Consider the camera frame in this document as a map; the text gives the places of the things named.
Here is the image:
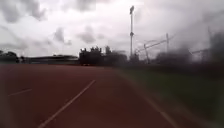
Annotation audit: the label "clump of dark trees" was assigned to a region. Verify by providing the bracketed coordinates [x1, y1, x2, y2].
[78, 45, 128, 67]

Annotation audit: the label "tall floodlight mast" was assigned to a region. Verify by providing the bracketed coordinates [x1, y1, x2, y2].
[128, 4, 136, 58]

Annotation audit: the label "slanted poles with netting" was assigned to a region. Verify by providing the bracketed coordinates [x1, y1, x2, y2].
[134, 32, 175, 65]

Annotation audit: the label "low long building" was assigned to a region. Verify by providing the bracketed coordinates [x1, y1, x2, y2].
[23, 54, 80, 65]

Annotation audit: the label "row of dark trees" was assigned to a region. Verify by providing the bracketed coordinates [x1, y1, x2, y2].
[154, 30, 224, 66]

